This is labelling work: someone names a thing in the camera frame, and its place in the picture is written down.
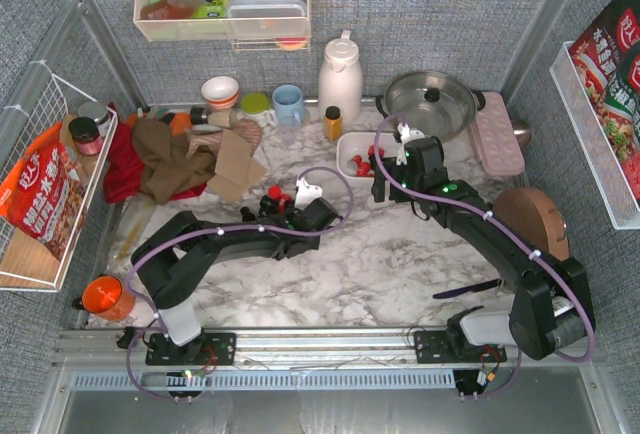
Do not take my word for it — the white plastic storage basket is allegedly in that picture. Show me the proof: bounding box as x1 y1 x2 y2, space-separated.
336 131 400 187

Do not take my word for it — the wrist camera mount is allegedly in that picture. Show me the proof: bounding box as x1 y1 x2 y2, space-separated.
294 177 323 210
396 123 425 166

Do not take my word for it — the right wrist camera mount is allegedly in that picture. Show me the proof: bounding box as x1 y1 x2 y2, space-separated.
396 123 425 166

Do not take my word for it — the orange snack bag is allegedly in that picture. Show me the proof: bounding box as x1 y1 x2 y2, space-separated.
1 122 84 260

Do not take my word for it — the purple knife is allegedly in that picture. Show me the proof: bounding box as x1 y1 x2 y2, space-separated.
433 279 502 300

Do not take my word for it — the red seasoning packet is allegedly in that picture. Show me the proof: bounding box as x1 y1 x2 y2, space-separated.
569 0 639 198

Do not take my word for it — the blue mug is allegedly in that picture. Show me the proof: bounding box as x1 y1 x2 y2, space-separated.
272 84 307 127

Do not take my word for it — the orange juice bottle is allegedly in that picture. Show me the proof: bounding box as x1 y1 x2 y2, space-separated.
324 106 342 141

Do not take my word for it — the red lid jar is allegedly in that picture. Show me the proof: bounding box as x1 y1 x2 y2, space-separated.
68 117 103 156

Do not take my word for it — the white wire side basket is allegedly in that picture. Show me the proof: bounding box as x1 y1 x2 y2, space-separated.
1 60 118 292

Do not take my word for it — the red capsule number two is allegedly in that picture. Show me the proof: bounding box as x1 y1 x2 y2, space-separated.
356 162 373 177

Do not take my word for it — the pink egg tray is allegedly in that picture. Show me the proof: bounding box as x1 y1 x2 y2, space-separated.
469 91 525 177

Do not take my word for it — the orange plate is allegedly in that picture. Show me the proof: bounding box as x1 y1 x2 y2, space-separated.
169 112 192 136

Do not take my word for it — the silver lid jar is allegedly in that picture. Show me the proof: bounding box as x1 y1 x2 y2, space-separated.
78 101 111 137

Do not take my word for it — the green lid cup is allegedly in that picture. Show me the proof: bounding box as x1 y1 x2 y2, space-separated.
240 92 277 128

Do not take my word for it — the red cloth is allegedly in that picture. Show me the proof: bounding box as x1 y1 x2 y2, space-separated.
103 117 206 203

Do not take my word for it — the steel ladle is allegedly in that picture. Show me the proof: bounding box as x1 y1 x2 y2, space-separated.
511 118 533 149

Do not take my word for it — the round wooden cutting board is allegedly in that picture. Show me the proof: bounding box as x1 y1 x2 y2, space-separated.
493 187 570 261

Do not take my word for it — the brown cardboard piece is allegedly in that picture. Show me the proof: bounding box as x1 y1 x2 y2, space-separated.
207 130 266 202

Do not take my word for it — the steel pot with lid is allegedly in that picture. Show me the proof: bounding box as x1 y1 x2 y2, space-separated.
375 71 486 143

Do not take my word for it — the black bottle cap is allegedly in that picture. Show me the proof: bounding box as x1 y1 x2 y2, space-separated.
189 106 209 125

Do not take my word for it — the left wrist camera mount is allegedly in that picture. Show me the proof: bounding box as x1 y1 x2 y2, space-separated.
294 177 323 210

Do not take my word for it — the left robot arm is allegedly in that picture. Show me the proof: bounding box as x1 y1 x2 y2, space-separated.
131 197 342 347

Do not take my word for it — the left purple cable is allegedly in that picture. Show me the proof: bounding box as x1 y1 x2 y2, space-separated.
123 166 355 401

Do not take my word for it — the cream wall basket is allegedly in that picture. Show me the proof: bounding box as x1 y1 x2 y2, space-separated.
133 0 311 49

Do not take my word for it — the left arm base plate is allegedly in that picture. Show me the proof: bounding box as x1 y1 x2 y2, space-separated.
145 332 237 366

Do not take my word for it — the clear plastic food container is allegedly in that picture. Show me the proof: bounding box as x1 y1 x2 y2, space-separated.
226 0 307 39

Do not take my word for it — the brown cloth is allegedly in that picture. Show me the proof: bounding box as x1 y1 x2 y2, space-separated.
132 119 222 205

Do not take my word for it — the white right wall basket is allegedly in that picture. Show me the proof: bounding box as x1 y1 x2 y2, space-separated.
549 41 639 230

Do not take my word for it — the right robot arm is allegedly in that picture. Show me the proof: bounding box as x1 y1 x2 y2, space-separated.
372 137 597 363

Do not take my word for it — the clear glass cup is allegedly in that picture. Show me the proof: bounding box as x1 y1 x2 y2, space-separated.
277 125 300 148

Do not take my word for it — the orange striped bowl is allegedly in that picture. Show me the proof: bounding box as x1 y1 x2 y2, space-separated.
201 76 239 109

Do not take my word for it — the red coffee capsule top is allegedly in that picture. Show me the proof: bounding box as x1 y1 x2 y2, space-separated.
267 185 294 213

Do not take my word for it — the striped pink towel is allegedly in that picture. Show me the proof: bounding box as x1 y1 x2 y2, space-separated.
186 119 263 158

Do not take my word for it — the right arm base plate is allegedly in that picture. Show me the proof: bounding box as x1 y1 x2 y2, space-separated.
412 330 507 365

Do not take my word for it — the black coffee capsule left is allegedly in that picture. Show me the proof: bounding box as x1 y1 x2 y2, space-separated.
240 206 257 222

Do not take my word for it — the white thermos jug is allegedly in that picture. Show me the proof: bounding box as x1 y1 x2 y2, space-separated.
318 30 363 125

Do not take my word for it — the orange mug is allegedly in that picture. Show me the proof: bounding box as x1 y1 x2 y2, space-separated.
72 275 136 322

